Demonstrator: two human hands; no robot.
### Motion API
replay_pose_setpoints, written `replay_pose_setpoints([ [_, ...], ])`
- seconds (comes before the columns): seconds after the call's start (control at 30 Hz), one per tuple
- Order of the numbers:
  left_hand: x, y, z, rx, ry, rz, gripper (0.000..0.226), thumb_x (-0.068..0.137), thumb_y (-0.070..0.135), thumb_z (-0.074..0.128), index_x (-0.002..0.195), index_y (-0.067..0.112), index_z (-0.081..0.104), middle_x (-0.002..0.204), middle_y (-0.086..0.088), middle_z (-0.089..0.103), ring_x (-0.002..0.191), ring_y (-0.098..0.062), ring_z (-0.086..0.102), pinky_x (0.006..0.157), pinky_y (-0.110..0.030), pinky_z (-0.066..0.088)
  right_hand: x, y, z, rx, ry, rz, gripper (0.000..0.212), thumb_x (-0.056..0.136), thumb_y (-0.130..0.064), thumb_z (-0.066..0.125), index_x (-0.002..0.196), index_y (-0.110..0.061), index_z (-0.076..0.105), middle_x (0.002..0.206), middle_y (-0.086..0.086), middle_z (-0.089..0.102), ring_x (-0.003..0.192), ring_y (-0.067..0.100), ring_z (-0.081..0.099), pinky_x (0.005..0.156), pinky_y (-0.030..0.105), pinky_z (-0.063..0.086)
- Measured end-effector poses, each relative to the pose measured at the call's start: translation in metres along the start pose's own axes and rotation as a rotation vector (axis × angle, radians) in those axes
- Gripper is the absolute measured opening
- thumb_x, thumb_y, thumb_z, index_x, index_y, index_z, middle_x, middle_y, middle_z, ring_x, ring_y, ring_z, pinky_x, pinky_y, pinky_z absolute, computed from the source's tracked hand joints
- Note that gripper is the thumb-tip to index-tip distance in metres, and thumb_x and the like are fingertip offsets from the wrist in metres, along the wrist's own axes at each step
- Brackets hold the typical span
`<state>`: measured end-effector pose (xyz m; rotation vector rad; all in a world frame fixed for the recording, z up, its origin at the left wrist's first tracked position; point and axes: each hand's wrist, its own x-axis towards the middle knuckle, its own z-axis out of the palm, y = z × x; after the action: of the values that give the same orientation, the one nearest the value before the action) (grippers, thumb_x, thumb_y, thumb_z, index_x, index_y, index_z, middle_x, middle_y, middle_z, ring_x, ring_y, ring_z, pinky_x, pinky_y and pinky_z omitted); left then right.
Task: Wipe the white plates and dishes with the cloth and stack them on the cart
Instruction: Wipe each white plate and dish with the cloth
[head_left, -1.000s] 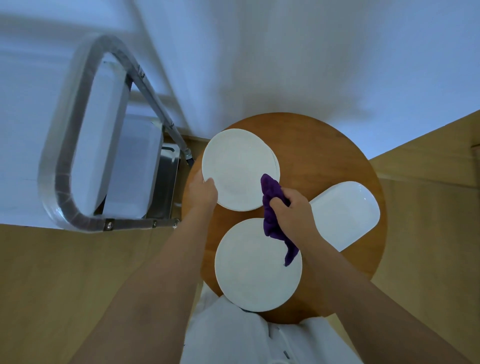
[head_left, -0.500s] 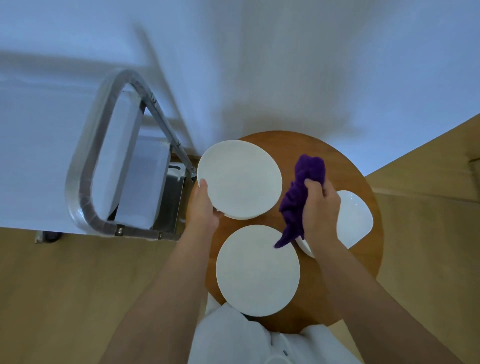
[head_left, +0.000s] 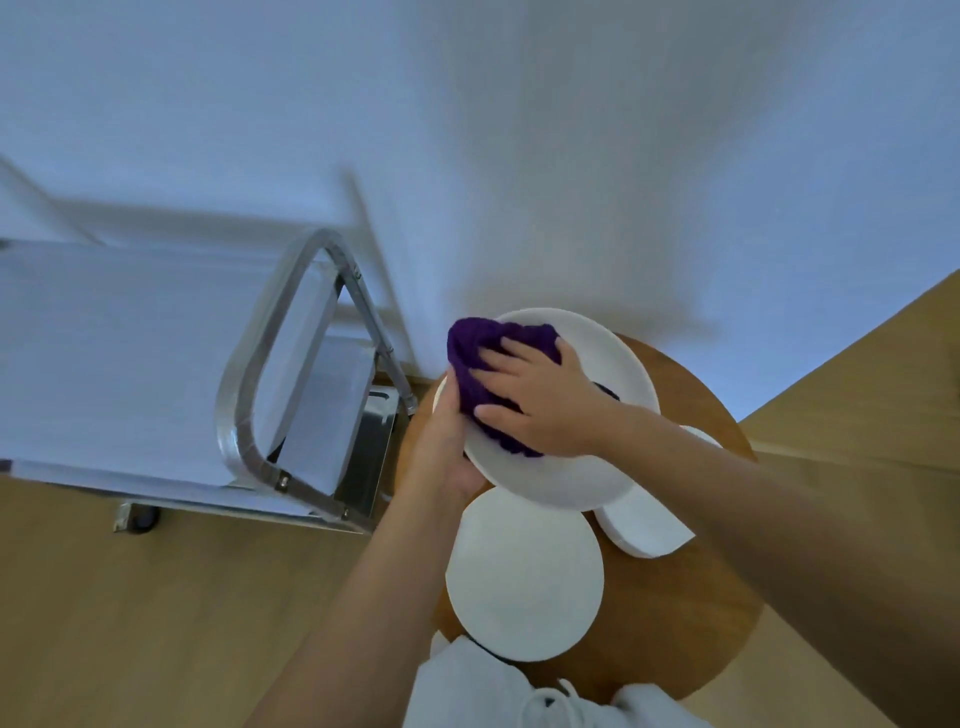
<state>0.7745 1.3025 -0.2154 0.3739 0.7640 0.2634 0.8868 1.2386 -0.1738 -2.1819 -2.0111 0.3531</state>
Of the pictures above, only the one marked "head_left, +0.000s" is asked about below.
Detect person's left hand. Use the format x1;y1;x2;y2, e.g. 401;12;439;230
404;386;489;511

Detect person's right hand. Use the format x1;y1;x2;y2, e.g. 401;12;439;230
468;337;628;460

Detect white round dinner plate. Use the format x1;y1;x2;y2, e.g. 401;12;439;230
432;307;661;513
445;485;606;664

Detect purple cleaning cloth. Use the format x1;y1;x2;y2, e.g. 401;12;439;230
446;316;620;459

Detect stack of white rectangular plates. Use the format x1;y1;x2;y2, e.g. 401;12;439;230
594;425;723;560

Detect steel three-tier cart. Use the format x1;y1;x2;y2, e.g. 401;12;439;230
0;227;419;535

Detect person's right forearm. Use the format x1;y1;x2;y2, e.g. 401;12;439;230
599;404;960;728

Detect person's left forearm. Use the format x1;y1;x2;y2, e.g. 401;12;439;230
243;487;466;728

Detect person's white garment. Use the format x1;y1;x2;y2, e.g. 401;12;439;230
402;633;714;728

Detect round wooden side table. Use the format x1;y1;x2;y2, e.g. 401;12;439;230
393;333;765;706

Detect white drawstring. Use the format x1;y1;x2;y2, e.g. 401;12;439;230
521;678;586;728

